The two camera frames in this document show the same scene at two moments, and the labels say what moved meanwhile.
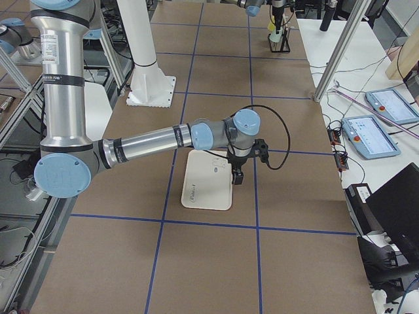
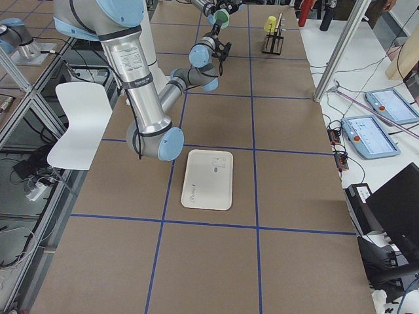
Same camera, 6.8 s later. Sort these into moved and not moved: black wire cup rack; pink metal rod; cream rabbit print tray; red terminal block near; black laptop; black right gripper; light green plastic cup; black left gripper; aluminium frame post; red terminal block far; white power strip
Moved: black left gripper; black wire cup rack; light green plastic cup; black right gripper
Not moved: pink metal rod; red terminal block far; white power strip; aluminium frame post; cream rabbit print tray; black laptop; red terminal block near
